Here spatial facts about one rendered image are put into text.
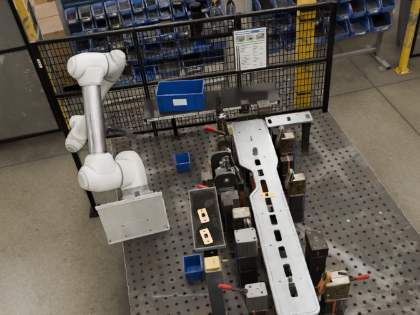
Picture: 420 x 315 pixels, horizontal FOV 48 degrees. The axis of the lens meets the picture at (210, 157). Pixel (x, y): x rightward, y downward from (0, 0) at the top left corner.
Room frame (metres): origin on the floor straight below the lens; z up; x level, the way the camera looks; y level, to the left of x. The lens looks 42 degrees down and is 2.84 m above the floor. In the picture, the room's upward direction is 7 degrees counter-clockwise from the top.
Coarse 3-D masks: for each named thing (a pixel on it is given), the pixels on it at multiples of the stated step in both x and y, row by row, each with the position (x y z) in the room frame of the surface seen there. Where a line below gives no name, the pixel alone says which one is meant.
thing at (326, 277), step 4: (324, 272) 1.14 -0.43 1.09; (328, 272) 1.13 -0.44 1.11; (324, 276) 1.12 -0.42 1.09; (328, 276) 1.12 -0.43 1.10; (324, 280) 1.12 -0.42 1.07; (328, 280) 1.11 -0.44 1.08; (320, 284) 1.13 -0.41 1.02; (324, 284) 1.11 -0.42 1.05; (320, 288) 1.12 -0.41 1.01; (320, 292) 1.11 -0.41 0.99
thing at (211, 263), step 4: (216, 256) 1.24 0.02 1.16; (208, 260) 1.23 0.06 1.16; (212, 260) 1.23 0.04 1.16; (216, 260) 1.22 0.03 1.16; (208, 264) 1.21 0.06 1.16; (212, 264) 1.20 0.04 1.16; (216, 264) 1.20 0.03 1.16; (208, 268) 1.19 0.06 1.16; (212, 268) 1.19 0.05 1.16; (216, 268) 1.19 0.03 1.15
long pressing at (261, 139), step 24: (240, 144) 2.15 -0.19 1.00; (264, 144) 2.12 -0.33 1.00; (264, 168) 1.92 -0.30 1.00; (264, 216) 1.57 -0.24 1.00; (288, 216) 1.55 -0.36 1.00; (264, 240) 1.42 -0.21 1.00; (288, 240) 1.41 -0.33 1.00; (288, 288) 1.15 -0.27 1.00; (312, 288) 1.13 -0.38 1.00; (288, 312) 1.03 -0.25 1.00; (312, 312) 1.02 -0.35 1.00
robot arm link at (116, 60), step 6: (108, 54) 2.37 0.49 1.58; (114, 54) 2.35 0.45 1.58; (120, 54) 2.36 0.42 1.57; (108, 60) 2.32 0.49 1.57; (114, 60) 2.33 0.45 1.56; (120, 60) 2.34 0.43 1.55; (108, 66) 2.30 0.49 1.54; (114, 66) 2.32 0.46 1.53; (120, 66) 2.34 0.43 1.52; (108, 72) 2.30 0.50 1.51; (114, 72) 2.33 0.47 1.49; (120, 72) 2.36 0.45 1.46; (108, 78) 2.35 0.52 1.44; (114, 78) 2.35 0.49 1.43
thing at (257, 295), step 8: (248, 288) 1.13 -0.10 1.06; (256, 288) 1.13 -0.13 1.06; (264, 288) 1.12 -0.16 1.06; (248, 296) 1.09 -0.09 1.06; (256, 296) 1.09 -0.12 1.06; (264, 296) 1.09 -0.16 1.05; (248, 304) 1.09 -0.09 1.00; (256, 304) 1.09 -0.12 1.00; (264, 304) 1.09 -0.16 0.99; (256, 312) 1.10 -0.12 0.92; (264, 312) 1.09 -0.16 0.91
